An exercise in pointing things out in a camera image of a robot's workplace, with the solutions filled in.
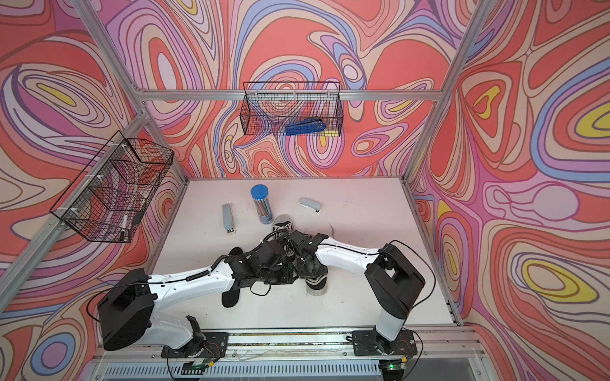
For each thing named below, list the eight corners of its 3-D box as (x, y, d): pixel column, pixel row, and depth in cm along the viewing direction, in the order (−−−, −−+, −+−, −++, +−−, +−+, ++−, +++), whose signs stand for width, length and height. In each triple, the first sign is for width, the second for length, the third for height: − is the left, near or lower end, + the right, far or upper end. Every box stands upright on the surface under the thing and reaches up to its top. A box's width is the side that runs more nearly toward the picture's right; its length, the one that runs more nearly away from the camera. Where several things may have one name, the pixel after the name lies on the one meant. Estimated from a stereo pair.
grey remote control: (226, 236, 100) (223, 230, 96) (223, 207, 110) (220, 201, 106) (236, 234, 101) (233, 228, 97) (232, 205, 111) (230, 199, 107)
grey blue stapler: (299, 205, 112) (299, 200, 108) (303, 200, 114) (303, 195, 111) (318, 214, 108) (319, 209, 105) (322, 208, 110) (323, 203, 107)
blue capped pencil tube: (257, 225, 104) (249, 197, 89) (259, 213, 108) (252, 184, 93) (272, 225, 104) (266, 197, 89) (273, 213, 108) (268, 184, 93)
